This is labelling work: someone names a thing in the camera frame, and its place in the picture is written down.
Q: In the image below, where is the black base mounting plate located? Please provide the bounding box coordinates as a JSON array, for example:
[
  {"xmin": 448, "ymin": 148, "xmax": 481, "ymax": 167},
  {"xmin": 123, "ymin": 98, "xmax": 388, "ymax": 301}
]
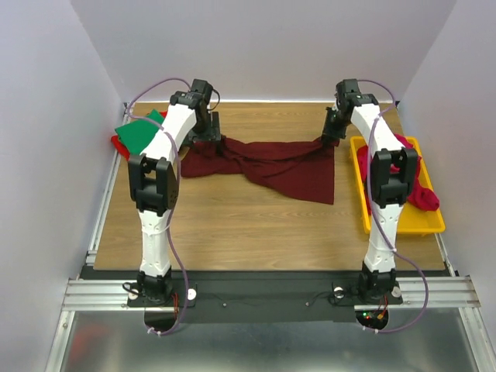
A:
[{"xmin": 80, "ymin": 270, "xmax": 402, "ymax": 330}]

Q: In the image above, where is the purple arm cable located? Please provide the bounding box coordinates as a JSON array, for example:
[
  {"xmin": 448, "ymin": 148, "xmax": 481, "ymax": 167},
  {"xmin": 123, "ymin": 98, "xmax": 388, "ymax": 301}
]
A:
[
  {"xmin": 127, "ymin": 77, "xmax": 195, "ymax": 337},
  {"xmin": 358, "ymin": 79, "xmax": 430, "ymax": 335}
]

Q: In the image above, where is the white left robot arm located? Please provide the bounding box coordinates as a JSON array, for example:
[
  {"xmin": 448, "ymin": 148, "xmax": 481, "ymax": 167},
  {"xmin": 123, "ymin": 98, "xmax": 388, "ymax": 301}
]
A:
[{"xmin": 124, "ymin": 79, "xmax": 222, "ymax": 305}]

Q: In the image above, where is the yellow plastic tray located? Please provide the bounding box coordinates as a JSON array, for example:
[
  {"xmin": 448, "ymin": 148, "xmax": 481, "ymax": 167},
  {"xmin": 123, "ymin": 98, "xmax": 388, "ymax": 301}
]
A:
[{"xmin": 350, "ymin": 135, "xmax": 446, "ymax": 236}]

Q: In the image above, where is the red folded t shirt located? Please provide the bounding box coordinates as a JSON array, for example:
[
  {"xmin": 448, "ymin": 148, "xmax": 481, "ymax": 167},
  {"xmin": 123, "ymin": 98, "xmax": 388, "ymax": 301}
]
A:
[{"xmin": 111, "ymin": 111, "xmax": 170, "ymax": 162}]

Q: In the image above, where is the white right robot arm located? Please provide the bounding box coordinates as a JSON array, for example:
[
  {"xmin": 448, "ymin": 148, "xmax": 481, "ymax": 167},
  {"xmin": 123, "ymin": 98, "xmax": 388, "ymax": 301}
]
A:
[{"xmin": 321, "ymin": 79, "xmax": 419, "ymax": 302}]

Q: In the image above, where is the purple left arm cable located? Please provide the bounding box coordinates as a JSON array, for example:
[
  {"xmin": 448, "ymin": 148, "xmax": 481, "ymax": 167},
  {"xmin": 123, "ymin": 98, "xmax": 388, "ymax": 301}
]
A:
[{"xmin": 127, "ymin": 77, "xmax": 195, "ymax": 337}]

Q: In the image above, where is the red t shirt in tray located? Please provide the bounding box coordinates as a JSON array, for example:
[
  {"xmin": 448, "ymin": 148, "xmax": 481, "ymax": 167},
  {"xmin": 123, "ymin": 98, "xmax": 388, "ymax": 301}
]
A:
[{"xmin": 356, "ymin": 146, "xmax": 368, "ymax": 183}]

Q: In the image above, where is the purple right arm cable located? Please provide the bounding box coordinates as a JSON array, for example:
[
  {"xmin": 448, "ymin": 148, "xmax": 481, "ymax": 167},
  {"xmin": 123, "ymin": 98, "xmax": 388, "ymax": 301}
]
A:
[{"xmin": 358, "ymin": 79, "xmax": 430, "ymax": 335}]

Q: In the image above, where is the green folded t shirt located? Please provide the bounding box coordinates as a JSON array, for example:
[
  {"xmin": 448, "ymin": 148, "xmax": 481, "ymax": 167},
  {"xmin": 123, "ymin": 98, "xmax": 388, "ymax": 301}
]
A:
[{"xmin": 115, "ymin": 110, "xmax": 164, "ymax": 155}]

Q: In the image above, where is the maroon t shirt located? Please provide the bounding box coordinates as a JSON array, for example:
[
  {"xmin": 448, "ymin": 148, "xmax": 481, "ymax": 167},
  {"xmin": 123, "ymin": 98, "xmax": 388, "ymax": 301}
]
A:
[{"xmin": 181, "ymin": 136, "xmax": 335, "ymax": 205}]

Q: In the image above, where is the aluminium frame rail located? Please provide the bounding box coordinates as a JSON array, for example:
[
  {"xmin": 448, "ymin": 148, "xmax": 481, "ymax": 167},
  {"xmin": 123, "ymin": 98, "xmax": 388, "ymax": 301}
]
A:
[{"xmin": 62, "ymin": 277, "xmax": 481, "ymax": 312}]

